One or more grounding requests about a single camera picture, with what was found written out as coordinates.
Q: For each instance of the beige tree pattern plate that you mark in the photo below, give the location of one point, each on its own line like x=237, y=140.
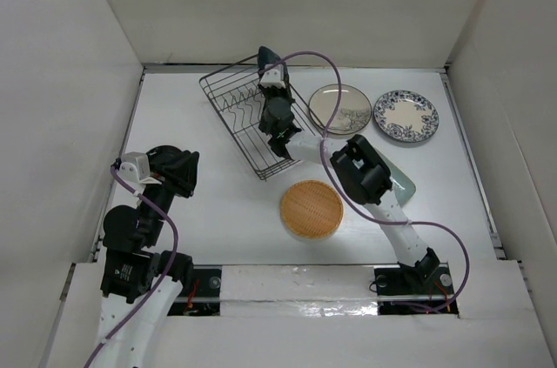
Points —
x=352, y=116

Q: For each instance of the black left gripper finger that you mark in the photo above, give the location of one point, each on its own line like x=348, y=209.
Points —
x=186, y=161
x=189, y=182

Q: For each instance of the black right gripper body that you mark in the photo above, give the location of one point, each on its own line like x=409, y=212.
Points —
x=269, y=95

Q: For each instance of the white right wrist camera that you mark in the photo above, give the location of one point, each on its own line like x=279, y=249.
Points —
x=274, y=75

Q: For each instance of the dark blue shell plate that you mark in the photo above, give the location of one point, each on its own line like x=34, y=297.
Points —
x=266, y=57

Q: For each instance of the light green rectangular plate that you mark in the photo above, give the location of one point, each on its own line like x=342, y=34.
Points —
x=403, y=186

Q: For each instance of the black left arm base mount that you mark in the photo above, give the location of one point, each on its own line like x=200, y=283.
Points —
x=202, y=297

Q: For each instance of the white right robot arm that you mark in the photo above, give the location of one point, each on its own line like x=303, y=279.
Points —
x=363, y=175

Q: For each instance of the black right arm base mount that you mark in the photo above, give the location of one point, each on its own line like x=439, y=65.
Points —
x=397, y=297

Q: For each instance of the orange woven round plate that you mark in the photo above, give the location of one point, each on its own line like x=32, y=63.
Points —
x=311, y=210

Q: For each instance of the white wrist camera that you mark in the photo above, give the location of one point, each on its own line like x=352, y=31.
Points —
x=274, y=75
x=134, y=167

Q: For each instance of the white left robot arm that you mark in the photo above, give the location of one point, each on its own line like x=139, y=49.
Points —
x=143, y=270

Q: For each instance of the silver foil covered bar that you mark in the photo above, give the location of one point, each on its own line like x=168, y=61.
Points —
x=311, y=291

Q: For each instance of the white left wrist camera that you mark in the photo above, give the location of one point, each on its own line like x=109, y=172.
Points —
x=134, y=167

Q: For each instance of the blue floral round plate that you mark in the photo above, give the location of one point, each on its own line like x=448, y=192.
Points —
x=406, y=116

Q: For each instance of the grey wire dish rack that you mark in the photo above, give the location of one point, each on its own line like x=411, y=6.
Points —
x=233, y=93

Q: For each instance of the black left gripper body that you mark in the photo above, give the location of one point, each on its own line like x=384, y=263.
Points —
x=163, y=192

